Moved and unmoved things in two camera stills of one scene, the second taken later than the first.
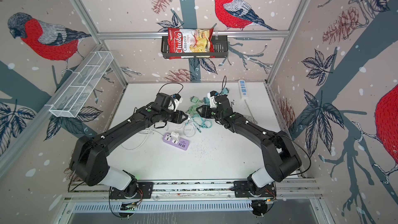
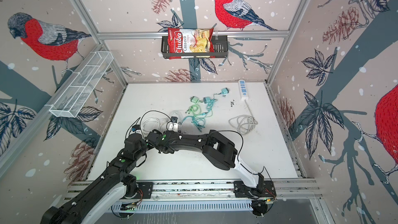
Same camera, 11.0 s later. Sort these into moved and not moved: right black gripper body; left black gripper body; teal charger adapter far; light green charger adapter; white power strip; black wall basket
Moved: right black gripper body; left black gripper body
Not moved: white power strip; teal charger adapter far; black wall basket; light green charger adapter
